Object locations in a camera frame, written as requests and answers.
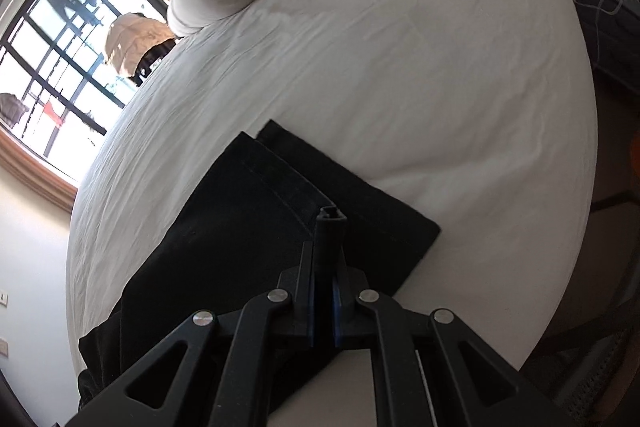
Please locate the dark nightstand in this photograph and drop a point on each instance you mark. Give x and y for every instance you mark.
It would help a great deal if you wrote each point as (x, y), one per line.
(600, 32)

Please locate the black framed glass window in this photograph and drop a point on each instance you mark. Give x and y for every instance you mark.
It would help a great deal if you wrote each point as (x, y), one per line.
(60, 57)

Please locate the beige puffer jacket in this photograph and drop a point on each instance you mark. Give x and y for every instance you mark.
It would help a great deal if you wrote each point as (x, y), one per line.
(135, 37)

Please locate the round bed with white sheet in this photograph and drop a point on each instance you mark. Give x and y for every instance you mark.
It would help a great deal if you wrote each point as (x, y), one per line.
(400, 82)

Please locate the white wall socket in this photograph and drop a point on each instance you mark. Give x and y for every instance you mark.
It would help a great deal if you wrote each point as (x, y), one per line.
(4, 346)

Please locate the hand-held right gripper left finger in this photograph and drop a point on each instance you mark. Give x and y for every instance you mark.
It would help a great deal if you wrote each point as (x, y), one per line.
(312, 307)

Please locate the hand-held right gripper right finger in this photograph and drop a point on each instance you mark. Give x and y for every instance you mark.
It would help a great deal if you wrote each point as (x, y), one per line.
(338, 312)

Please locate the black pants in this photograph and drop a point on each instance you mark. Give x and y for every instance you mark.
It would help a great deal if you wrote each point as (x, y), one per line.
(225, 232)

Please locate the black chair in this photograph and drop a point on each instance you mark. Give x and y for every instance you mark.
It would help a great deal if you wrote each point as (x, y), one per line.
(150, 62)

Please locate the white wall switch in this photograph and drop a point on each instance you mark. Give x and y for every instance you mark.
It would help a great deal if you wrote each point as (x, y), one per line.
(3, 299)

